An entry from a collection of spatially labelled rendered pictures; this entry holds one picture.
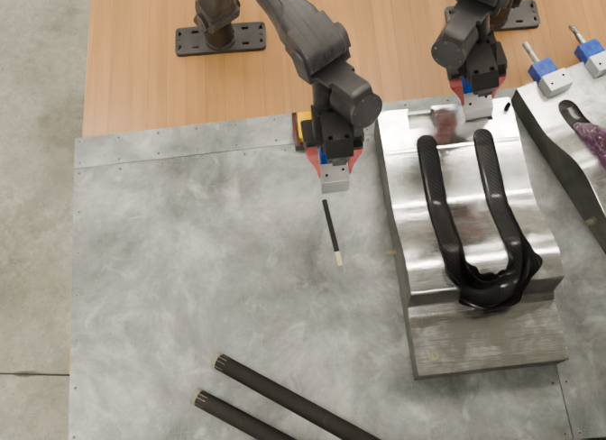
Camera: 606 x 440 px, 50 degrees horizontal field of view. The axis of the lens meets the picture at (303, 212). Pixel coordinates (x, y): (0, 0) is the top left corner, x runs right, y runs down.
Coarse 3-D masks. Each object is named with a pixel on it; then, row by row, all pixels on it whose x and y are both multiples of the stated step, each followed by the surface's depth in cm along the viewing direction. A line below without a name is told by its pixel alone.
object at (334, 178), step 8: (320, 152) 116; (320, 160) 116; (320, 168) 114; (328, 168) 114; (336, 168) 114; (344, 168) 114; (328, 176) 114; (336, 176) 114; (344, 176) 114; (328, 184) 114; (336, 184) 115; (344, 184) 115; (328, 192) 118
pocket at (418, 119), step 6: (432, 108) 125; (408, 114) 126; (414, 114) 126; (420, 114) 126; (426, 114) 127; (432, 114) 126; (408, 120) 127; (414, 120) 127; (420, 120) 127; (426, 120) 127; (432, 120) 127; (414, 126) 127; (420, 126) 127; (426, 126) 127; (432, 126) 127
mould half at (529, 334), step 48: (384, 144) 123; (384, 192) 127; (480, 192) 119; (528, 192) 119; (432, 240) 113; (480, 240) 112; (528, 240) 111; (432, 288) 108; (528, 288) 111; (432, 336) 113; (480, 336) 112; (528, 336) 112
